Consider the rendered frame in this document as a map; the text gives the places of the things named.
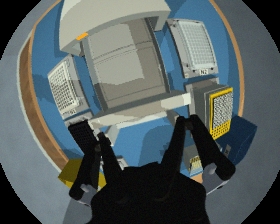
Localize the black multi-well plate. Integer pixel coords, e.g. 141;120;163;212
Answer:
68;119;99;153

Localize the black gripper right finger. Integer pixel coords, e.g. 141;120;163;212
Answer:
148;109;236;201

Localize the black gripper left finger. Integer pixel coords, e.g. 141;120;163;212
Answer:
69;124;130;206

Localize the blue flat mat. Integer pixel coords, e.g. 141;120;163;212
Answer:
31;0;240;167

